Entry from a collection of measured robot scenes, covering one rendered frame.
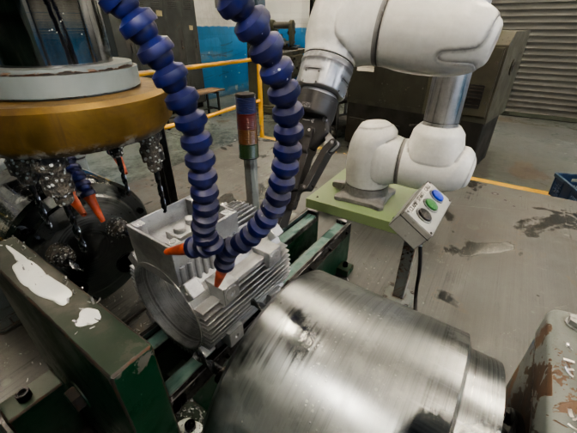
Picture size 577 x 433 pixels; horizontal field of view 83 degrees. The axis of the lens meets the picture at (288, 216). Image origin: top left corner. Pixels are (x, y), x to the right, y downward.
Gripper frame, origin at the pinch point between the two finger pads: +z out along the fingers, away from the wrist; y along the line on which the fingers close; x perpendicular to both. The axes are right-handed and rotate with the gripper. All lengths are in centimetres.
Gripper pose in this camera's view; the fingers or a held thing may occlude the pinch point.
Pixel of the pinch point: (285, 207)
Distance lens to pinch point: 58.1
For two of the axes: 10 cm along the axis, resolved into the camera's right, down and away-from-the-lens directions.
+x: 4.9, 0.7, 8.7
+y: 8.2, 2.9, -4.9
